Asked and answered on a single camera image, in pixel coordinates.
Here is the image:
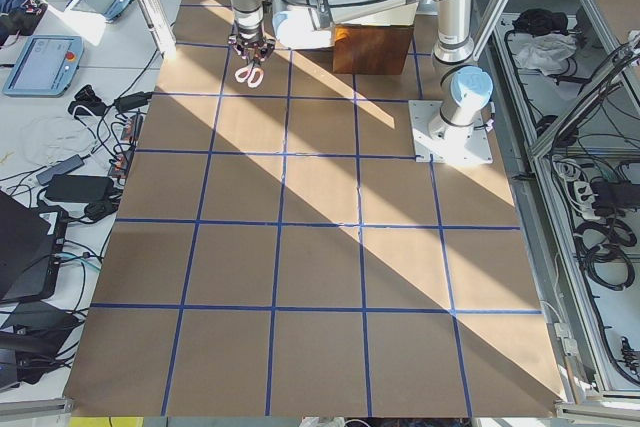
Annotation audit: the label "black power adapter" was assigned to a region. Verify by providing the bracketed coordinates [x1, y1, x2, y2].
[44, 175, 114, 203]

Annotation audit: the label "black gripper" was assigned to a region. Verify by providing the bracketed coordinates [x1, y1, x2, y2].
[228, 34, 274, 61]

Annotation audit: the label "white cloth pile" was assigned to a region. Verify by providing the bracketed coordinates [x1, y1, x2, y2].
[514, 33, 577, 76]

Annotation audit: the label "black laptop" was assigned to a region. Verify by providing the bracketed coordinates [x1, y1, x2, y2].
[1, 193, 69, 304]

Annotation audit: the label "dark wooden drawer cabinet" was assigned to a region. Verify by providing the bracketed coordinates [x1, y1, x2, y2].
[332, 25, 414, 75]

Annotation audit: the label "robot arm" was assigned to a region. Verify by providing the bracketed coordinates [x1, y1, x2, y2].
[229, 0, 493, 141]

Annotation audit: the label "grey orange scissors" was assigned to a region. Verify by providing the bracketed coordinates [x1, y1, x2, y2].
[234, 60, 264, 88]

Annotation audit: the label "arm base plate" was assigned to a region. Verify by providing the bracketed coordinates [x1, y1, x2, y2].
[408, 100, 493, 167]

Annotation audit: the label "near teach pendant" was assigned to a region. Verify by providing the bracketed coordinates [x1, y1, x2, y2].
[2, 35, 84, 97]

